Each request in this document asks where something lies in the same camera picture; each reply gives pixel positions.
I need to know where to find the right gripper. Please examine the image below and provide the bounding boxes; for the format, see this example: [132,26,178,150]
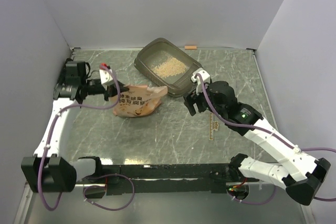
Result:
[183,83,226,119]

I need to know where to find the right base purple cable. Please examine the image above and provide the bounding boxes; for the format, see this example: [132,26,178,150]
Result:
[227,168,276,205]

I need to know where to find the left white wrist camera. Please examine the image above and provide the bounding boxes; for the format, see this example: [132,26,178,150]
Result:
[99,63,114,87]

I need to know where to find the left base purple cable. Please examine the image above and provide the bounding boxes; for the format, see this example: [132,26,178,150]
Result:
[82,173,135,211]

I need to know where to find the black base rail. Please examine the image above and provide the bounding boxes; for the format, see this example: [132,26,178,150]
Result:
[80,163,257,196]

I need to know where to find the clean litter granules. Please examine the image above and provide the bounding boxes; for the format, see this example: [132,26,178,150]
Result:
[153,58,187,79]

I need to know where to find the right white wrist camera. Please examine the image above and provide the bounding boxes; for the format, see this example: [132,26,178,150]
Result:
[191,68,211,85]

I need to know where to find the small orange block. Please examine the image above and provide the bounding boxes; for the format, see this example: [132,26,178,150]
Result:
[184,46,197,50]

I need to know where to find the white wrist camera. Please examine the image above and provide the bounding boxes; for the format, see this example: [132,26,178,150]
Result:
[99,63,114,87]
[191,68,211,85]

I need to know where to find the pink cat litter bag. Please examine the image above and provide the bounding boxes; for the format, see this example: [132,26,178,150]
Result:
[113,85,167,118]

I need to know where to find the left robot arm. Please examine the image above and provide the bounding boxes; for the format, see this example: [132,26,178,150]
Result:
[21,60,128,193]

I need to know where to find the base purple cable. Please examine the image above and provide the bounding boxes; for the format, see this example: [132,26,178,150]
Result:
[82,173,135,211]
[227,168,276,205]

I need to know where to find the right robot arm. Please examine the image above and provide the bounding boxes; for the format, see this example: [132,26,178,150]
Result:
[184,74,331,206]

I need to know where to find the black cylinder with grey cap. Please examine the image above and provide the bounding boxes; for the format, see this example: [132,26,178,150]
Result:
[61,58,73,76]

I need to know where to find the grey plastic litter box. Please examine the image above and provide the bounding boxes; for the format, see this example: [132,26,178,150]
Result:
[134,38,202,97]

